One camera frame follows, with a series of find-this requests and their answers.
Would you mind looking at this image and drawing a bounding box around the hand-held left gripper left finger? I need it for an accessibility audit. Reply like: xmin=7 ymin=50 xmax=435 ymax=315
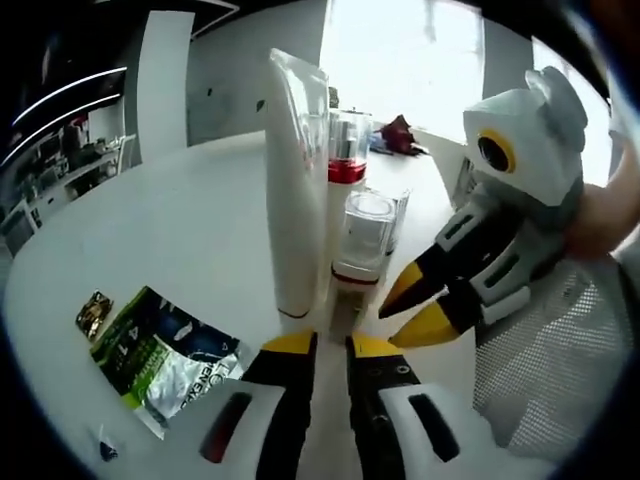
xmin=162 ymin=329 xmax=320 ymax=480

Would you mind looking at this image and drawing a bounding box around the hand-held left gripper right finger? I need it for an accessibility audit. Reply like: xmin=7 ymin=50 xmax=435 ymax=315
xmin=344 ymin=333 xmax=504 ymax=480

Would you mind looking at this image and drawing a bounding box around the silver blue skincare sachet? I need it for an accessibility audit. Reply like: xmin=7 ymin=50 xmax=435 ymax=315
xmin=144 ymin=294 xmax=245 ymax=442

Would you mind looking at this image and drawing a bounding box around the red collar white pump bottle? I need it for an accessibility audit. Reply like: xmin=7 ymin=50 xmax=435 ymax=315
xmin=327 ymin=107 xmax=375 ymax=274

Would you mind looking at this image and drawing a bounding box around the white skincare tube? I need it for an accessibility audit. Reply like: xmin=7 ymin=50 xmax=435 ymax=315
xmin=263 ymin=48 xmax=331 ymax=320

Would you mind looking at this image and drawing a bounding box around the green black skincare sachet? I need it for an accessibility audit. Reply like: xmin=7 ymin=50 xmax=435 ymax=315
xmin=89 ymin=285 xmax=172 ymax=407

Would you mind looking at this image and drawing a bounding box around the small clear skincare sachet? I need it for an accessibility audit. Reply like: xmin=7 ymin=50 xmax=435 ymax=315
xmin=91 ymin=424 xmax=122 ymax=462

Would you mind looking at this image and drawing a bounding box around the gold skincare sachet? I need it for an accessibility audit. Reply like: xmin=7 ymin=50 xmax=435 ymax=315
xmin=75 ymin=291 xmax=117 ymax=342

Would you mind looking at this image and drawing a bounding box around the person's right hand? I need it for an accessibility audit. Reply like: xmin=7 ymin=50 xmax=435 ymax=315
xmin=566 ymin=143 xmax=640 ymax=262

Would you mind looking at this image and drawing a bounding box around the red cloth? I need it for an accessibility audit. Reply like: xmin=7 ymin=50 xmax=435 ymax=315
xmin=379 ymin=114 xmax=427 ymax=157

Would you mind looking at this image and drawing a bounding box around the bright window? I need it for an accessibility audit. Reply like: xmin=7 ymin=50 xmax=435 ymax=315
xmin=319 ymin=0 xmax=486 ymax=132

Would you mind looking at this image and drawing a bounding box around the white office workstation row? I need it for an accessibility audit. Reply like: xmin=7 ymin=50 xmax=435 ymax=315
xmin=0 ymin=133 xmax=137 ymax=242

